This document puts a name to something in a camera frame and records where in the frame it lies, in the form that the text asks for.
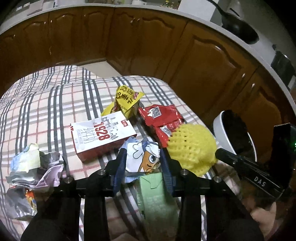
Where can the red sauce packet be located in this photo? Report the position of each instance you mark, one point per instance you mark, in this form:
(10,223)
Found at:
(163,120)

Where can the black wok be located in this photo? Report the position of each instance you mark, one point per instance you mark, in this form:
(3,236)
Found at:
(237,26)

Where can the orange blue snack bag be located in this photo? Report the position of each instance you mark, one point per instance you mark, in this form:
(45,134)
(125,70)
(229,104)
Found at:
(20,203)

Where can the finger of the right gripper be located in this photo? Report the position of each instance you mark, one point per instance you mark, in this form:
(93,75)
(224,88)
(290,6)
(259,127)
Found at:
(250,171)

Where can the white trash bin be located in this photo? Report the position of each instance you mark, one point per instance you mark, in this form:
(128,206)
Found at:
(232,134)

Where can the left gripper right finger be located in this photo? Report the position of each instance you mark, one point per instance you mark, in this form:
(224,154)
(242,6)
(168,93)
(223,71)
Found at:
(226,216)

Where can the yellow foam fruit net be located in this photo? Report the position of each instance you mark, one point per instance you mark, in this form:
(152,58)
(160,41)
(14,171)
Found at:
(194,147)

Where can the yellow snack wrapper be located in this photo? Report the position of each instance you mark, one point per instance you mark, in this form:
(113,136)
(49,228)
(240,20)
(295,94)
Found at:
(126,100)

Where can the green drink carton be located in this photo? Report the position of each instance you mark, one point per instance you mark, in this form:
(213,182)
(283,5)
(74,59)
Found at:
(158,209)

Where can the black stock pot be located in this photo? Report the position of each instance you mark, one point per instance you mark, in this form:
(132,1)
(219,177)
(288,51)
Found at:
(282,65)

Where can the plaid tablecloth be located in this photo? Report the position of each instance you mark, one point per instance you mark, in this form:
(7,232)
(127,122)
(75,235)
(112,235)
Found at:
(40,108)

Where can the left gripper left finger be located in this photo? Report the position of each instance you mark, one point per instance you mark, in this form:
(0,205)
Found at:
(58,219)

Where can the person right hand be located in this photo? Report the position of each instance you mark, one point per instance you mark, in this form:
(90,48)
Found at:
(265,218)

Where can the red white 1928 box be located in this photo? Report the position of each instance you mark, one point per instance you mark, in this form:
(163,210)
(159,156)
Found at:
(94,138)

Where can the silver wrapper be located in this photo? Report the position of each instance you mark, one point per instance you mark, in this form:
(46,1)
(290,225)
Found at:
(36,170)

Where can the cartoon chef snack wrapper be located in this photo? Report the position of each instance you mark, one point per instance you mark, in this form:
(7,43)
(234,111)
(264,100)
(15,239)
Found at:
(142,158)

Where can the wooden lower cabinets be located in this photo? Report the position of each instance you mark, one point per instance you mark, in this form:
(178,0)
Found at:
(209,68)

